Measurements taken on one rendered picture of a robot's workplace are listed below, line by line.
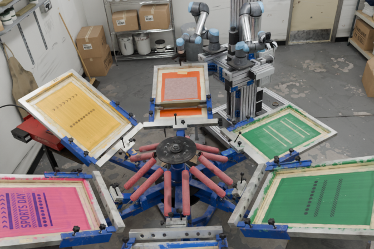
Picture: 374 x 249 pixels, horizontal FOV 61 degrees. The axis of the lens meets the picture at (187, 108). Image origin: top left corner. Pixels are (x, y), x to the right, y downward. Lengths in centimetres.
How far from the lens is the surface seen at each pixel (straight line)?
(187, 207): 219
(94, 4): 676
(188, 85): 332
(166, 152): 231
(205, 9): 346
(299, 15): 701
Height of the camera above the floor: 286
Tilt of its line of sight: 35 degrees down
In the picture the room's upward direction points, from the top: 5 degrees counter-clockwise
